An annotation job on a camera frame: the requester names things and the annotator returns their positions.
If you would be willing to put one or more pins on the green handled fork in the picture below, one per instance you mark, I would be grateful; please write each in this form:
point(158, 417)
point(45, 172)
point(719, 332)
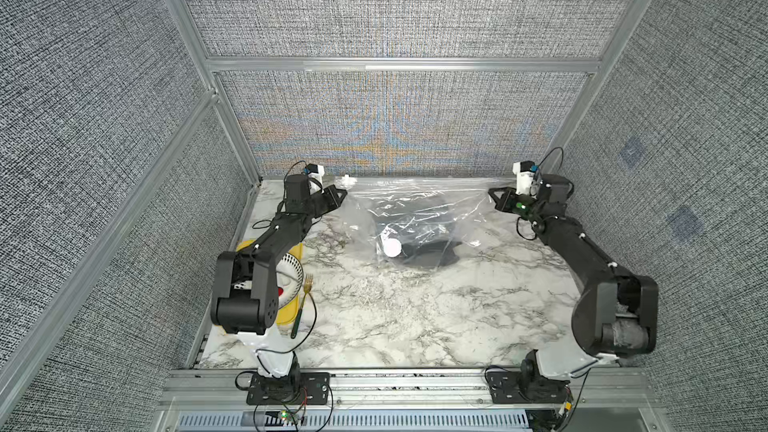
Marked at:
point(307, 287)

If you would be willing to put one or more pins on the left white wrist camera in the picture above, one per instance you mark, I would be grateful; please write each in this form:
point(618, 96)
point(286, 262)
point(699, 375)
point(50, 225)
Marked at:
point(314, 171)

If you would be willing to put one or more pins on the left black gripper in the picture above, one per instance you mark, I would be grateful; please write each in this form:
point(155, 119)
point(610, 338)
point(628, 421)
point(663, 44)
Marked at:
point(331, 201)

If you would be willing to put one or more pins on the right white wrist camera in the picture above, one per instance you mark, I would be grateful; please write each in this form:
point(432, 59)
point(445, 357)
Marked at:
point(525, 173)

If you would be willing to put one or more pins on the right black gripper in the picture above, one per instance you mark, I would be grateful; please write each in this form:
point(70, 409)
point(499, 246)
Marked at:
point(507, 200)

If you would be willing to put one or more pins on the white patterned plate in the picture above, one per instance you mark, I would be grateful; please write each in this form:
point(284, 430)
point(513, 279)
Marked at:
point(290, 276)

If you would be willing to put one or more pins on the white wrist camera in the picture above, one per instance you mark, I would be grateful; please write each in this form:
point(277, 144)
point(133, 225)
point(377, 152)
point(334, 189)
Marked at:
point(525, 173)
point(314, 171)

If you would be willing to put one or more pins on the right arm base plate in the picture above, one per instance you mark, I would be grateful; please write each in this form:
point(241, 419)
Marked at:
point(514, 387)

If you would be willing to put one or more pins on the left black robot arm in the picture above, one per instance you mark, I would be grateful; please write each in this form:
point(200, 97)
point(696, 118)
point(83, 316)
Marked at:
point(245, 299)

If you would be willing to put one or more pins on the clear plastic vacuum bag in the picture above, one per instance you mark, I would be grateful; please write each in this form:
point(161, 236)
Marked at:
point(468, 198)

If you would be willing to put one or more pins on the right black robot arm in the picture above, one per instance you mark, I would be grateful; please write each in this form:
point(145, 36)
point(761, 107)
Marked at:
point(616, 314)

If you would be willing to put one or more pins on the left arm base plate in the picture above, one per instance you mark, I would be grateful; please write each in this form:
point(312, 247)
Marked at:
point(310, 388)

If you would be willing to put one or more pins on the yellow plastic tray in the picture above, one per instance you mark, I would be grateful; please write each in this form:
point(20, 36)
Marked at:
point(285, 316)

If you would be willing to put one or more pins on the white vacuum bag valve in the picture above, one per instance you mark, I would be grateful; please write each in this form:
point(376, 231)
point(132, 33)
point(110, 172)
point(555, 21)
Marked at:
point(391, 247)

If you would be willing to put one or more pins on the white slotted cable duct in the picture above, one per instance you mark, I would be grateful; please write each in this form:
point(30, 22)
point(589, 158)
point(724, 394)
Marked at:
point(359, 420)

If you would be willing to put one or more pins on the aluminium front rail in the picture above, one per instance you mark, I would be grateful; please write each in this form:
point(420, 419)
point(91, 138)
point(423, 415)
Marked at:
point(408, 388)

